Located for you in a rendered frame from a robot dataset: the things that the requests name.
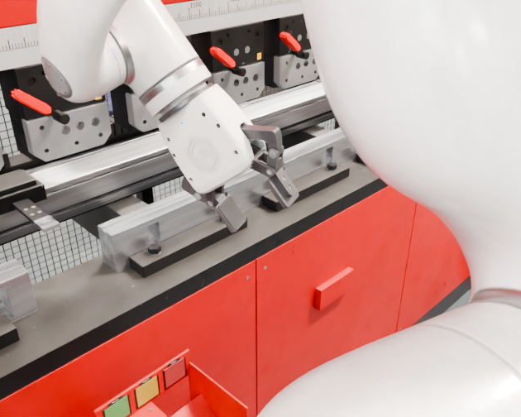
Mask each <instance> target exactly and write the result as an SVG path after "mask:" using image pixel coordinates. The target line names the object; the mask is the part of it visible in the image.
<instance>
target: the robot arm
mask: <svg viewBox="0 0 521 417"><path fill-rule="evenodd" d="M300 1H301V5H302V9H303V13H304V20H305V24H306V28H307V32H308V38H309V41H310V44H311V47H312V51H313V56H314V59H315V63H316V66H317V69H318V74H319V77H320V79H321V82H322V85H323V89H324V92H325V94H326V96H327V100H328V102H329V104H330V107H331V109H332V112H333V114H334V116H335V118H336V120H337V122H338V124H339V126H340V128H341V129H342V131H343V133H344V135H345V137H346V138H347V140H348V141H349V143H350V145H351V146H352V148H353V149H354V151H355V152H356V154H357V155H358V156H359V157H360V158H361V160H362V161H363V162H364V163H365V164H366V165H367V166H368V168H369V169H370V170H371V171H372V172H373V173H374V174H375V175H377V176H378V177H379V178H380V179H381V180H383V181H384V182H385V183H386V184H387V185H389V186H390V187H392V188H393V189H395V190H397V191H398V192H400V193H401V194H403V195H405V196H406V197H408V198H410V199H412V200H413V201H415V202H417V203H418V204H421V205H422V206H423V207H425V208H427V209H429V210H430V211H431V212H433V213H434V214H435V215H437V216H438V217H439V218H440V219H441V220H442V221H443V223H444V224H445V225H446V226H447V227H448V229H449V230H450V231H451V232H452V234H453V236H454V238H455V239H456V240H457V242H458V244H459V245H460V247H461V250H462V252H463V255H464V257H465V258H466V262H467V265H468V268H469V272H470V276H471V297H470V300H469V302H468V304H466V305H463V306H461V307H459V308H456V309H453V310H451V311H448V312H446V313H444V314H440V315H438V316H437V317H434V318H432V319H429V320H426V321H424V322H422V323H420V324H416V325H414V326H412V327H409V328H406V329H404V330H401V331H399V332H397V333H393V334H391V335H389V336H387V337H384V338H381V339H379V340H376V341H374V342H372V343H368V344H366V345H364V346H362V347H359V348H357V349H354V350H352V351H350V352H347V353H345V354H343V355H341V356H339V357H336V358H334V359H332V360H331V361H328V362H325V363H323V364H322V365H321V366H319V367H316V368H314V369H313V370H311V371H309V372H307V373H306V374H304V375H302V376H301V377H299V378H298V379H296V380H295V381H293V382H292V383H290V384H289V385H288V386H286V387H285V388H284V389H283V390H282V391H281V392H279V393H278V394H277V395H276V396H275V397H274V398H273V399H272V400H271V401H270V402H269V403H268V404H267V405H266V406H265V407H264V409H263V410H262V411H261V412H260V413H259V414H258V415H257V417H521V0H300ZM36 16H37V32H38V43H39V50H40V55H41V63H42V66H43V70H44V72H45V77H46V78H47V80H48V81H49V83H50V85H51V87H52V88H53V89H54V90H55V92H56V93H57V94H58V95H59V96H61V97H62V98H64V99H66V100H68V101H70V102H73V103H86V102H88V101H91V100H94V99H96V98H99V97H101V96H103V95H104V94H106V93H108V92H110V91H112V90H113V89H115V88H116V87H118V86H120V85H121V84H126V85H128V86H129V87H130V88H131V89H132V90H133V92H134V93H135V94H136V96H137V97H138V98H139V99H140V101H141V103H142V104H143V105H144V107H145V108H146V110H147V112H148V113H149V114H150V115H151V116H152V117H154V116H156V115H158V114H159V113H160V114H161V115H162V117H161V118H159V121H160V125H159V126H158V128H159V130H160V134H161V136H162V137H163V139H164V141H165V144H166V145H167V147H168V149H169V151H170V153H171V155H172V156H173V157H174V160H175V161H176V163H177V165H178V166H179V168H180V169H181V171H182V172H183V174H184V178H183V181H182V185H181V187H182V189H183V190H185V191H186V192H188V193H189V194H191V195H193V196H194V197H195V198H196V200H198V201H201V202H203V203H205V204H206V205H207V206H208V207H209V208H211V209H212V208H213V207H214V209H215V211H216V212H217V214H218V215H219V217H220V218H221V219H222V221H223V222H224V223H225V224H226V226H227V227H228V229H229V230H230V232H235V231H236V230H237V229H238V228H239V227H240V226H241V225H242V224H243V223H244V222H245V221H246V216H245V215H244V213H243V212H242V211H241V209H240V208H239V207H238V205H237V203H236V202H235V201H234V199H233V198H232V196H230V194H229V195H227V196H225V189H224V184H226V183H227V182H229V181H230V180H233V179H235V178H236V177H237V176H239V175H241V174H243V173H245V172H246V171H247V170H248V169H249V168H251V169H253V170H255V171H257V172H259V173H261V174H263V175H265V176H267V177H268V179H267V180H266V181H265V182H266V184H267V185H268V187H269V188H270V190H271V191H272V193H273V194H274V196H275V197H276V198H277V200H278V201H279V202H280V204H281V206H282V207H283V208H285V209H286V208H288V207H289V206H290V205H291V204H292V203H293V202H294V201H295V200H296V199H297V198H298V196H299V192H298V191H297V190H296V188H295V186H294V184H293V183H292V181H291V180H290V178H289V177H288V176H287V174H286V173H285V172H284V170H283V168H282V167H283V165H284V161H283V157H284V147H283V146H282V136H281V130H280V129H279V128H278V127H269V126H257V125H253V124H252V123H251V121H250V120H249V119H248V117H247V116H246V114H245V113H244V112H243V111H242V110H241V109H240V108H239V107H238V105H237V104H236V103H235V102H234V101H233V100H232V98H231V97H230V96H229V95H228V94H227V93H226V92H225V91H224V90H223V89H222V88H221V87H220V86H218V85H217V84H215V85H213V83H209V84H206V83H205V82H206V81H207V80H208V79H209V78H210V77H211V76H212V75H211V74H210V72H209V71H208V69H207V68H206V66H205V65H204V63H203V62H202V61H201V59H200V58H199V56H198V55H197V53H196V52H195V50H194V48H193V47H192V46H191V45H190V43H189V41H188V40H187V39H186V37H185V36H184V34H183V32H182V31H181V30H180V29H179V27H178V25H177V24H176V23H175V21H174V19H173V18H172V16H171V15H170V14H169V12H168V11H167V9H166V8H165V6H164V5H163V3H162V2H161V0H37V10H36ZM264 141H266V142H267V144H268V147H269V151H266V145H265V143H264ZM262 161H263V162H262ZM264 162H265V163H264Z"/></svg>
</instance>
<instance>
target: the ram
mask: <svg viewBox="0 0 521 417"><path fill-rule="evenodd" d="M192 1H198V0H161V2H162V3H163V5H169V4H175V3H181V2H192ZM36 10H37V0H0V29H3V28H8V27H15V26H25V25H31V24H37V16H36ZM301 13H303V9H302V5H301V1H296V2H287V3H281V4H276V5H271V6H266V7H257V8H252V9H246V10H242V11H237V12H228V13H223V14H217V15H212V16H207V17H198V18H193V19H188V20H183V21H178V22H175V23H176V24H177V25H178V27H179V29H180V30H181V31H182V32H183V34H184V35H185V36H188V35H193V34H198V33H202V32H206V31H214V30H219V29H223V28H228V27H232V26H240V25H245V24H249V23H254V22H262V21H266V20H271V19H276V18H280V17H287V16H293V15H297V14H301ZM37 64H41V55H40V50H39V45H36V46H27V47H22V48H16V49H12V50H3V51H0V71H3V70H10V69H15V68H20V67H24V66H28V65H37Z"/></svg>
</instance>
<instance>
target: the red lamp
mask: <svg viewBox="0 0 521 417"><path fill-rule="evenodd" d="M183 376H185V367H184V358H182V359H180V360H179V361H177V362H176V363H175V364H173V365H172V366H170V367H168V368H167V369H165V384H166V388H168V387H169V386H171V385H172V384H174V383H175V382H176V381H178V380H179V379H180V378H182V377H183Z"/></svg>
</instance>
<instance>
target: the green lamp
mask: <svg viewBox="0 0 521 417"><path fill-rule="evenodd" d="M104 413H105V417H126V416H128V415H129V414H130V408H129V403H128V398H127V395H126V396H125V397H123V398H122V399H120V400H119V401H118V402H116V403H115V404H113V405H112V406H110V407H109V408H107V409H106V410H105V411H104Z"/></svg>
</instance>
